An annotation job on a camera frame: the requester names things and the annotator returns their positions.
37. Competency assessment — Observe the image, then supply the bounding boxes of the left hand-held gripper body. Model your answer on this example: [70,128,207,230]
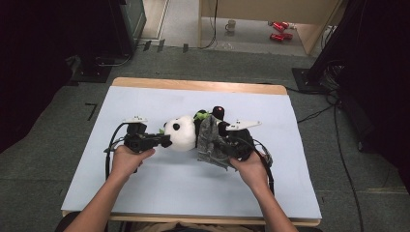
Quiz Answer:
[122,115,157,154]

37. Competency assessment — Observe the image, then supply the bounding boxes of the black stand pole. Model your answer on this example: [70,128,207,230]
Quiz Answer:
[308,0,369,83]

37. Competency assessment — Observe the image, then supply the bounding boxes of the bundle of black cables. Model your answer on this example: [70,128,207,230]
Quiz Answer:
[321,61,344,96]

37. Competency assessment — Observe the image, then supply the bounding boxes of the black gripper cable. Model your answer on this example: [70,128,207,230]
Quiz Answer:
[236,137,276,197]
[102,121,131,182]

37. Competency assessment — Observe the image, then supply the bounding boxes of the pale blue table sheet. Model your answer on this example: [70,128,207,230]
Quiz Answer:
[61,85,323,220]

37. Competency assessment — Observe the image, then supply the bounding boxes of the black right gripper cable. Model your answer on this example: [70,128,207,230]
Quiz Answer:
[236,137,276,197]

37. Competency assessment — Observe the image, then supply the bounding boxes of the person's left hand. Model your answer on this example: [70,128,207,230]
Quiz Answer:
[110,144,157,181]

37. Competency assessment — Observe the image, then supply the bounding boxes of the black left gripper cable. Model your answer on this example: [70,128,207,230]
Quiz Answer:
[102,121,131,182]

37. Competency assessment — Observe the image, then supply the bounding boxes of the person's right hand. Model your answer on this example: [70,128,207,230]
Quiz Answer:
[228,150,269,191]

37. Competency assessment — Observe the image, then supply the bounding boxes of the panda plush toy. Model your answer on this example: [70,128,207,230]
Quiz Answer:
[159,104,232,154]

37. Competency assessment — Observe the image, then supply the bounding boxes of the dark cabinet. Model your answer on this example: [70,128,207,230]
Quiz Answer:
[108,0,148,58]

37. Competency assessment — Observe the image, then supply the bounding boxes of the wooden cabinet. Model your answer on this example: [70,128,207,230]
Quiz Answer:
[197,0,343,56]

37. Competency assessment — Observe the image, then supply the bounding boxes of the dark curtain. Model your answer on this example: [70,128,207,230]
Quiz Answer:
[335,0,410,194]
[0,0,112,155]

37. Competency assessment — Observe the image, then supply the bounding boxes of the person's beige clothing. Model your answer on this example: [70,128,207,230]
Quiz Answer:
[132,221,260,232]

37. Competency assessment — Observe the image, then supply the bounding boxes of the hanging black cable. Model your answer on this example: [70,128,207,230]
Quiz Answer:
[197,0,220,50]

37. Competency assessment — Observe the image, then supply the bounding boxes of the wooden table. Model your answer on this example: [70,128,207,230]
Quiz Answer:
[61,76,322,226]

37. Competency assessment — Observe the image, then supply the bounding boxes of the grey knitted doll garment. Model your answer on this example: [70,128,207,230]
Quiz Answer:
[195,114,239,171]

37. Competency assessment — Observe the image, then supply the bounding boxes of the black stand base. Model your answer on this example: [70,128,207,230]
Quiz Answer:
[70,57,113,84]
[291,67,331,95]

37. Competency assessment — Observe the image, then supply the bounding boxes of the short black floor cable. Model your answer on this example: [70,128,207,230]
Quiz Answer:
[296,104,337,125]

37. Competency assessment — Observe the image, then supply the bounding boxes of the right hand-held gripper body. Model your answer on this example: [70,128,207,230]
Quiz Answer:
[220,119,263,161]

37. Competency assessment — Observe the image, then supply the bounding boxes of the long black floor cable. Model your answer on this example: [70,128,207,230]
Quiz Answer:
[332,96,366,232]

